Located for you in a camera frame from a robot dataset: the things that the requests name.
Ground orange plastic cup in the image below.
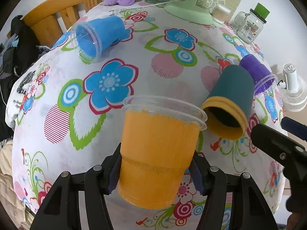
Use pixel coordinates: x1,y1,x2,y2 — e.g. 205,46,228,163
118,95,208,209

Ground purple plastic cup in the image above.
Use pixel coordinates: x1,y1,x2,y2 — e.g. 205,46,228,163
239,54,277,97

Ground dark teal cup yellow rim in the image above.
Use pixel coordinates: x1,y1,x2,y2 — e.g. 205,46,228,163
201,65,254,140

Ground green cup on jar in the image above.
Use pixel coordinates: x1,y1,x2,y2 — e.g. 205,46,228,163
254,3,270,19

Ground blue plastic cup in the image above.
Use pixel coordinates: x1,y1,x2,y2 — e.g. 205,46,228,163
71,16,125,62

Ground person's right hand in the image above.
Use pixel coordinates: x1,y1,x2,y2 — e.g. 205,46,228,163
286,213,306,230

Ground white circulator fan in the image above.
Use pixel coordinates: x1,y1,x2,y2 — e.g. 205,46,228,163
279,63,306,113

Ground floral tablecloth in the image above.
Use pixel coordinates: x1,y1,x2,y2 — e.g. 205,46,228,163
6,4,285,229

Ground white printed bag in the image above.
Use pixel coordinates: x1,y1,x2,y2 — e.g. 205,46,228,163
5,69,36,130

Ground glass mason jar mug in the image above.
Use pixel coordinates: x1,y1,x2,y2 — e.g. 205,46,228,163
234,9,266,44

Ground cotton swab container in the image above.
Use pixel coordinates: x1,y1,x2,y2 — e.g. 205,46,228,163
212,4,231,24

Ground green desk fan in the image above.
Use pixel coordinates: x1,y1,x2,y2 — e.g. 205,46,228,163
164,0,213,25

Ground black clothing pile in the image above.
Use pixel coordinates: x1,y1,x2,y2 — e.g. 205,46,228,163
1,15,40,141

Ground wooden chair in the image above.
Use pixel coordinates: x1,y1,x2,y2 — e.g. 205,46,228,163
22,0,102,47

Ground white fan cable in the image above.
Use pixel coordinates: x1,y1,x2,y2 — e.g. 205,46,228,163
112,0,195,14

